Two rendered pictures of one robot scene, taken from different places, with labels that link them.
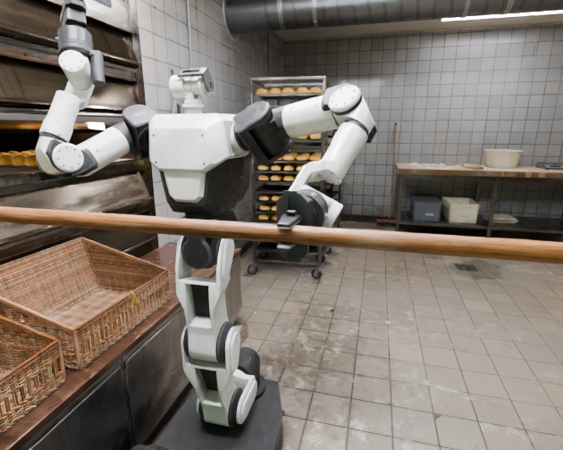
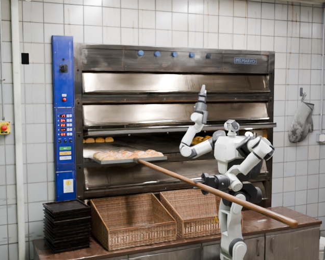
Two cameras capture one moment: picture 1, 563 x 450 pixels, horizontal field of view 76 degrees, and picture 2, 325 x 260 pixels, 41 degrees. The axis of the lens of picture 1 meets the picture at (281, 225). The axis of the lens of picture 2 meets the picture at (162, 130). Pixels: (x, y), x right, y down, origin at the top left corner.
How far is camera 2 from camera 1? 218 cm
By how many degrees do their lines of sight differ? 52
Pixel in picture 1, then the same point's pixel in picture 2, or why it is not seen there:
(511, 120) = not seen: outside the picture
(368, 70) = not seen: outside the picture
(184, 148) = (221, 152)
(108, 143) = (202, 146)
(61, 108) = (188, 133)
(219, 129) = (231, 146)
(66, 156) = (185, 151)
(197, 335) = (224, 238)
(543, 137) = not seen: outside the picture
